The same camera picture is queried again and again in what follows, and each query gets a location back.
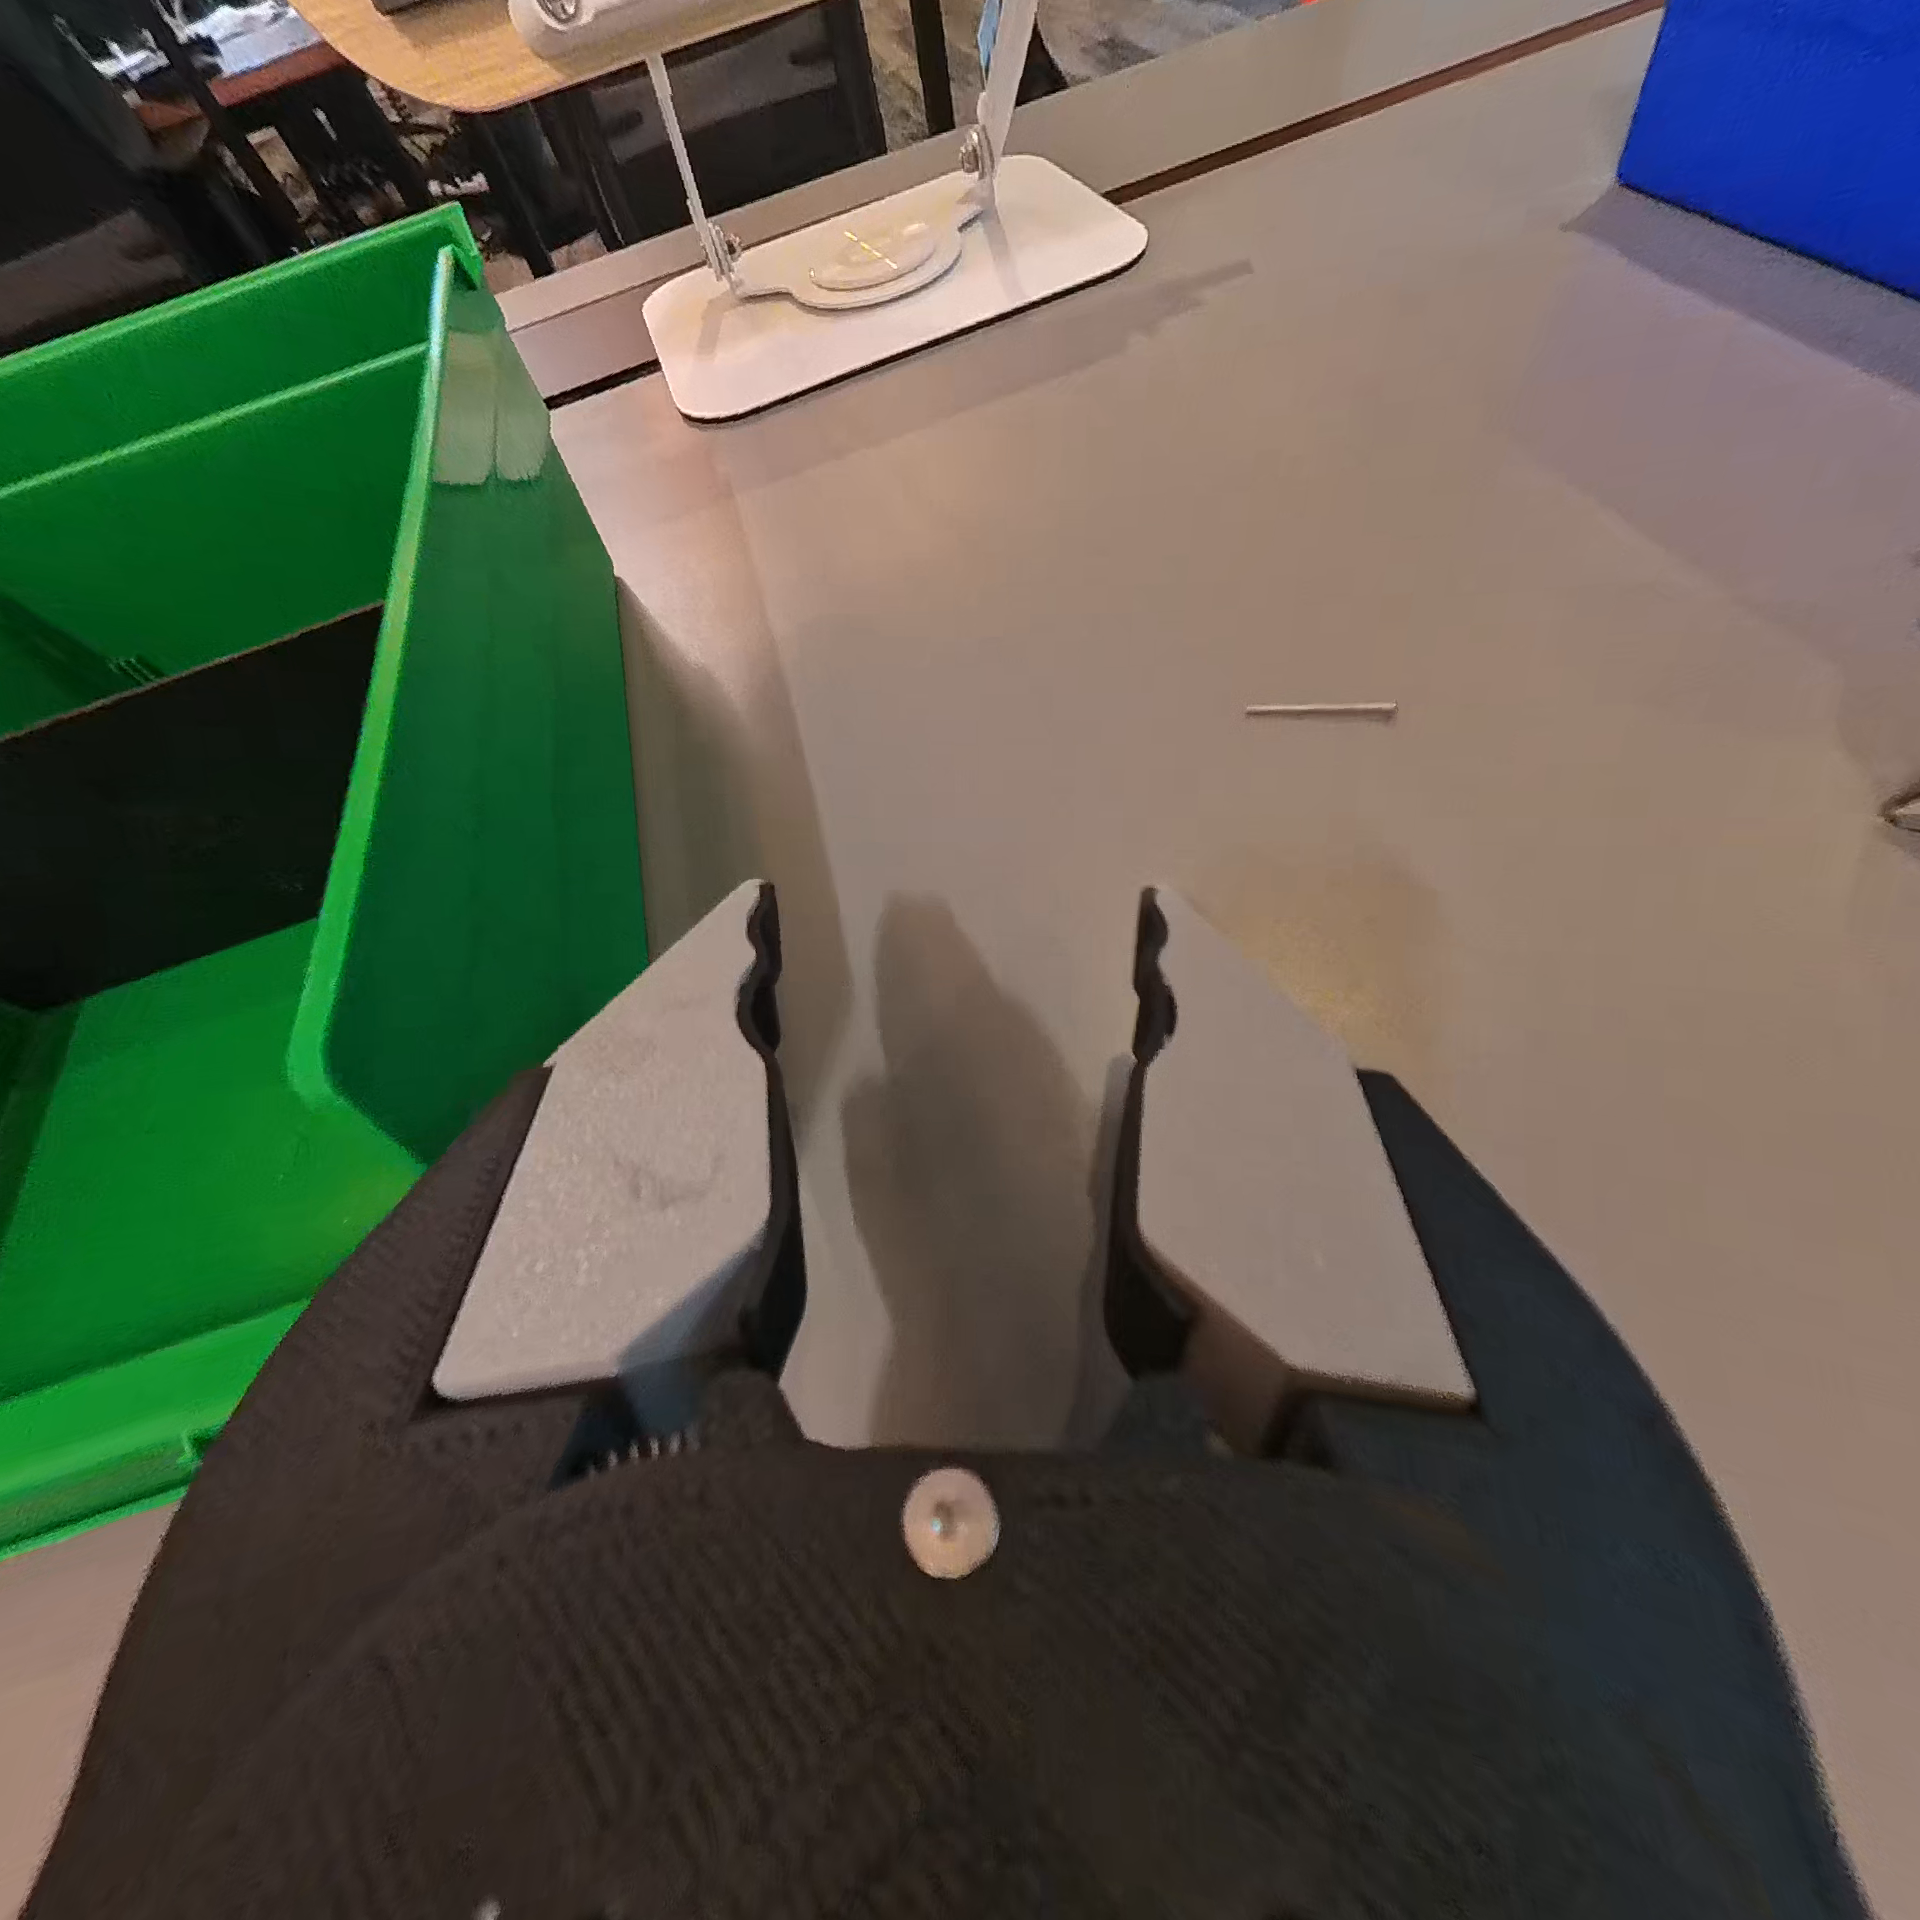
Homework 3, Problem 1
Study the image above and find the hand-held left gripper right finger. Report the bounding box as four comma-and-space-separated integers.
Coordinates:
1101, 885, 1479, 1414

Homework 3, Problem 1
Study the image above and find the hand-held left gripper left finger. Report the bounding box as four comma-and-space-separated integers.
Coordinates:
431, 880, 806, 1407

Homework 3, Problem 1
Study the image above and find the green plastic bin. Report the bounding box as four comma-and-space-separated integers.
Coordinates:
0, 201, 654, 1561

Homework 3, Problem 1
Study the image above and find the black bin divider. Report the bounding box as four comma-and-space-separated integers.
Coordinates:
0, 599, 387, 1015

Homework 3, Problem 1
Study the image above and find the white document stand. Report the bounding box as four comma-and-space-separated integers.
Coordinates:
293, 0, 1153, 425

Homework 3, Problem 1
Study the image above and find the blue plastic bin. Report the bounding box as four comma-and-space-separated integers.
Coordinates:
1617, 0, 1920, 302

